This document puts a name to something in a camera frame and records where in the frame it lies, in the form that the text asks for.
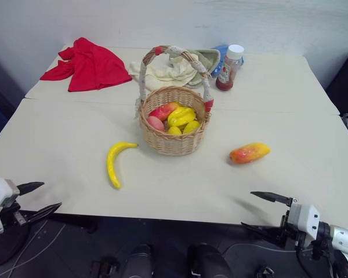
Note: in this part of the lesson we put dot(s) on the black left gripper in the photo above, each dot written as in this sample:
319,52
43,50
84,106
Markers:
10,217

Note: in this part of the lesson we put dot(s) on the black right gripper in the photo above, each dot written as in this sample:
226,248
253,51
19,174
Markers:
291,234

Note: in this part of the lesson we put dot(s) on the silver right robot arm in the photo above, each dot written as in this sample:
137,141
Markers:
346,239

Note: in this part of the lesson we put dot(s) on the yellow toy star fruit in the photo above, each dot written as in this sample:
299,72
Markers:
181,116

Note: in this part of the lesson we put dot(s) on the orange yellow toy mango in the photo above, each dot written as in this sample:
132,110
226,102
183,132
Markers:
248,153

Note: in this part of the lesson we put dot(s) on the dark rounded shape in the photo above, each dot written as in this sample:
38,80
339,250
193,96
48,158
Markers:
139,262
207,262

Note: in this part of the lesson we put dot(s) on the yellow toy banana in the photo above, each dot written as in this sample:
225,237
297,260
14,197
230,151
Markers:
112,165

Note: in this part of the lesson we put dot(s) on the yellow toy lemon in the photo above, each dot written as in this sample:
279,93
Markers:
174,131
191,127

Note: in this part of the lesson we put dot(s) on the pink toy peach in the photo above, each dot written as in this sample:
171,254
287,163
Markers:
155,123

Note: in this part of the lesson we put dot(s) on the red cloth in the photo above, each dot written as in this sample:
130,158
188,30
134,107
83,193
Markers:
91,68

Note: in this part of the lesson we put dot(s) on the ketchup bottle with white cap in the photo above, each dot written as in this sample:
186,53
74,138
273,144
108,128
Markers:
226,73

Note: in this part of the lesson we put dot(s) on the red yellow toy apple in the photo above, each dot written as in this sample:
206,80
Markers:
162,111

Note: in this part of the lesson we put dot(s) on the blue cloth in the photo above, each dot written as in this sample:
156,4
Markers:
220,53

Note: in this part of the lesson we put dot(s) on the cream towel with green trim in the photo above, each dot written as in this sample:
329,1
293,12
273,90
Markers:
174,73

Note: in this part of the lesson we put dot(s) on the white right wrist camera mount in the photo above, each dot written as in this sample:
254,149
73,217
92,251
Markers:
303,217

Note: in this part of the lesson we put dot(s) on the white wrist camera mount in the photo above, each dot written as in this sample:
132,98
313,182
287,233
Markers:
0,194
303,217

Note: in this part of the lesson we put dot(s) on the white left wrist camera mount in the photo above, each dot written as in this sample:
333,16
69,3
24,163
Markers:
0,194

